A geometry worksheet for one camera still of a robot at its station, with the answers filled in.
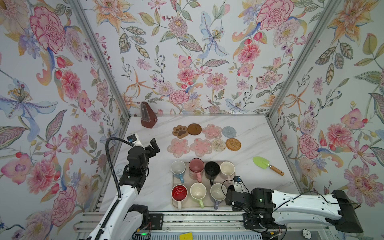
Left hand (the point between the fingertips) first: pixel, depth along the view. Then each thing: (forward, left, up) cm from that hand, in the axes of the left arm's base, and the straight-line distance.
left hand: (150, 141), depth 79 cm
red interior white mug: (-20, -15, -20) cm, 32 cm away
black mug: (-10, -33, -15) cm, 38 cm away
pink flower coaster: (+23, -37, -21) cm, 49 cm away
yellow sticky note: (-40, -19, -20) cm, 48 cm away
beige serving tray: (-25, -21, -21) cm, 39 cm away
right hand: (-27, -41, -17) cm, 52 cm away
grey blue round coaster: (+23, -50, -21) cm, 59 cm away
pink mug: (-8, -24, -16) cm, 30 cm away
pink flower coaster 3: (+10, -28, -22) cm, 37 cm away
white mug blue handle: (-7, -14, -17) cm, 23 cm away
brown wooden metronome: (+31, +9, -14) cm, 35 cm away
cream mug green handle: (-20, -25, -20) cm, 37 cm away
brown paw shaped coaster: (+24, -14, -21) cm, 35 cm away
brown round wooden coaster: (+26, -24, -22) cm, 42 cm away
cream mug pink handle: (-9, -42, -17) cm, 46 cm away
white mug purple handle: (-20, -36, -20) cm, 46 cm away
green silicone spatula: (-3, -67, -21) cm, 70 cm away
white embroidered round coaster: (+12, -41, -22) cm, 47 cm away
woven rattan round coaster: (+12, -51, -22) cm, 56 cm away
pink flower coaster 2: (+10, -13, -22) cm, 28 cm away
